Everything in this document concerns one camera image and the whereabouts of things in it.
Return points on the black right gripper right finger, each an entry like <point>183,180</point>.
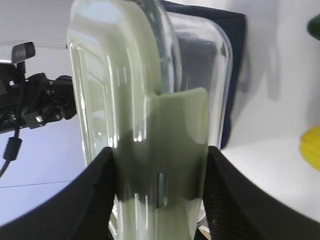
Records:
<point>237,209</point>

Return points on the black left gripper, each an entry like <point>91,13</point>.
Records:
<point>44,100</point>

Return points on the yellow lemon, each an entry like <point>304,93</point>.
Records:
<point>310,147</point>

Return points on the dark blue insulated lunch bag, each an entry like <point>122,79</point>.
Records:
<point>234,24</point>

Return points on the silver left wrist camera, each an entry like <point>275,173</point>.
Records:
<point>14,52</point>

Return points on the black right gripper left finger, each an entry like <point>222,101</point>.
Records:
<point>80,211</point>

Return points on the glass container with green lid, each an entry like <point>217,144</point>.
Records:
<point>150,81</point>

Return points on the green cucumber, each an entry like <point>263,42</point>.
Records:
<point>313,27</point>

